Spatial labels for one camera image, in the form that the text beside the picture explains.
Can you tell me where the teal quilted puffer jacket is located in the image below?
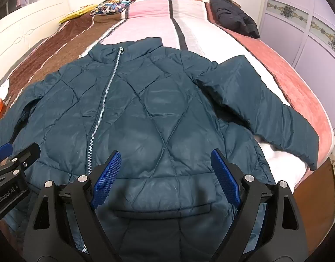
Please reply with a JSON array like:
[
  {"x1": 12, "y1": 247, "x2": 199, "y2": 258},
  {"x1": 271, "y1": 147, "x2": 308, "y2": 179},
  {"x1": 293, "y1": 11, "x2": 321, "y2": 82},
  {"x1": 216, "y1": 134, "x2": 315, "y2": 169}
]
[{"x1": 0, "y1": 38, "x2": 320, "y2": 262}]

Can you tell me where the black puffer jacket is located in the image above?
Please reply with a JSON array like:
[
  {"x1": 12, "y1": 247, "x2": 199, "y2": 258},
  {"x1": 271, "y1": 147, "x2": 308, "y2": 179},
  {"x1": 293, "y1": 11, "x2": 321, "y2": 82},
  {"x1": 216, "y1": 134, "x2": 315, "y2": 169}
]
[{"x1": 210, "y1": 0, "x2": 261, "y2": 39}]

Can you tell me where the yellow pillow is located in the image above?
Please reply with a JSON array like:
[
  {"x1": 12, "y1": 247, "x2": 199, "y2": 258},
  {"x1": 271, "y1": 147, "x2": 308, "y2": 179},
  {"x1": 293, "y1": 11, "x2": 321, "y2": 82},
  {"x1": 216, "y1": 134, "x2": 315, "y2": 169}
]
[{"x1": 59, "y1": 5, "x2": 98, "y2": 24}]

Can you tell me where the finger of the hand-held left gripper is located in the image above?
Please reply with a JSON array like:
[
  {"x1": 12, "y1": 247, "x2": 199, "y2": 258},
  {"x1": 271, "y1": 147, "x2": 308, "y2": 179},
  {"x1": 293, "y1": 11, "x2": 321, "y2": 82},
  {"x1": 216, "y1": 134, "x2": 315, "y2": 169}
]
[
  {"x1": 0, "y1": 142, "x2": 41, "y2": 183},
  {"x1": 0, "y1": 142, "x2": 14, "y2": 167}
]

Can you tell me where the colourful printed pillow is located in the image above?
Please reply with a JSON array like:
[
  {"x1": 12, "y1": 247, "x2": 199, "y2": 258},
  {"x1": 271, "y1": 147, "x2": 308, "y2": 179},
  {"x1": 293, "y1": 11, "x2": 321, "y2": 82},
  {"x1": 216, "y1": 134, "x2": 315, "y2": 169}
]
[{"x1": 90, "y1": 0, "x2": 140, "y2": 15}]

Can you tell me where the red bedspread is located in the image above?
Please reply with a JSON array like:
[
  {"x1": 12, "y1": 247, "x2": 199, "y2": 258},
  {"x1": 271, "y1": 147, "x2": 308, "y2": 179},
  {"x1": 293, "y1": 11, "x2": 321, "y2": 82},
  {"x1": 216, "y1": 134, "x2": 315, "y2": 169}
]
[{"x1": 155, "y1": 0, "x2": 335, "y2": 167}]

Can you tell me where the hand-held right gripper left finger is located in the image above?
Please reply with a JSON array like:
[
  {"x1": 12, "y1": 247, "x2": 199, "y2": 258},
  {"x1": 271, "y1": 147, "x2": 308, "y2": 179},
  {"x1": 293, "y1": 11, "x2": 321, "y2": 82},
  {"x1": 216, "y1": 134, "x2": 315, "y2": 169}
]
[{"x1": 22, "y1": 151, "x2": 122, "y2": 262}]

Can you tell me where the striped pink brown white blanket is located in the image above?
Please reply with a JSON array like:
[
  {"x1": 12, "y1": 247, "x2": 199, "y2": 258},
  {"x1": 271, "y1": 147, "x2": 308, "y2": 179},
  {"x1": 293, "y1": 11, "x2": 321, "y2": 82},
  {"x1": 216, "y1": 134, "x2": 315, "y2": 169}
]
[{"x1": 0, "y1": 0, "x2": 307, "y2": 193}]

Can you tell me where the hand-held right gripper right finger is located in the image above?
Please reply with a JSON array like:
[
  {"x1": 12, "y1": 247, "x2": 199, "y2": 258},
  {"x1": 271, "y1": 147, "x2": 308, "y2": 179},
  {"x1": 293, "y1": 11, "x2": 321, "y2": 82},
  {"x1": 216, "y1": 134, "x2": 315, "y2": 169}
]
[{"x1": 211, "y1": 149, "x2": 311, "y2": 262}]

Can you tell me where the white headboard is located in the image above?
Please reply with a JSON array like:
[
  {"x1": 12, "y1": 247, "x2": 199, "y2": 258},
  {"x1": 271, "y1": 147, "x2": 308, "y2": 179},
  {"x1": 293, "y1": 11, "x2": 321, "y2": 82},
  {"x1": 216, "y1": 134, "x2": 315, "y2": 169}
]
[{"x1": 0, "y1": 0, "x2": 72, "y2": 71}]

